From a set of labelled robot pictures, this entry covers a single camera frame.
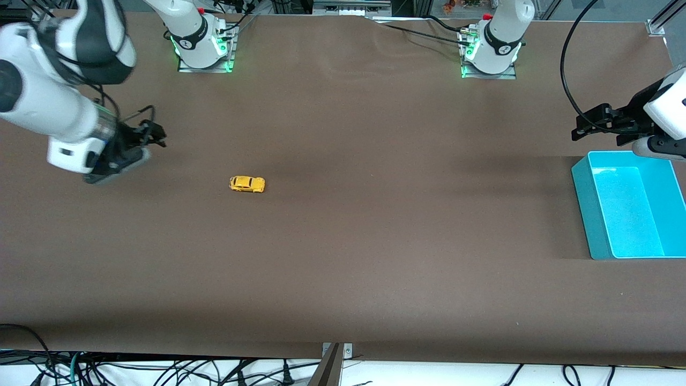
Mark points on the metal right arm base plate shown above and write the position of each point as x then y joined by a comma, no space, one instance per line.
231,53

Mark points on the teal plastic bin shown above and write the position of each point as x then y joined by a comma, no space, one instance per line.
627,214

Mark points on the aluminium frame profile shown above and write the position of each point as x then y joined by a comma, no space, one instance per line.
662,19

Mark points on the dark wedge-shaped post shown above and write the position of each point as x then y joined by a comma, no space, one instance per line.
327,372

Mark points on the brown table cover sheet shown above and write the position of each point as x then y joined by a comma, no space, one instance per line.
375,241

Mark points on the small metal bracket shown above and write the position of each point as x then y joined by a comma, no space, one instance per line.
348,351

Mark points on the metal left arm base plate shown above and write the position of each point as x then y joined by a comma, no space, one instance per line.
509,76

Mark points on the grey metal equipment rack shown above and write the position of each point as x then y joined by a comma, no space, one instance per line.
351,6

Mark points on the yellow beetle toy car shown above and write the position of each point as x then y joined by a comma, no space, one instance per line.
247,184

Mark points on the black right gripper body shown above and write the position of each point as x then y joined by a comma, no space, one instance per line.
127,139

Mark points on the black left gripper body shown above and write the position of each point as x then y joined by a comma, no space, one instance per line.
631,117

